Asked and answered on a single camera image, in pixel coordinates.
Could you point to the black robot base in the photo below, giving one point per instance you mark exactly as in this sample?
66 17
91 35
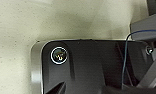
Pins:
87 66

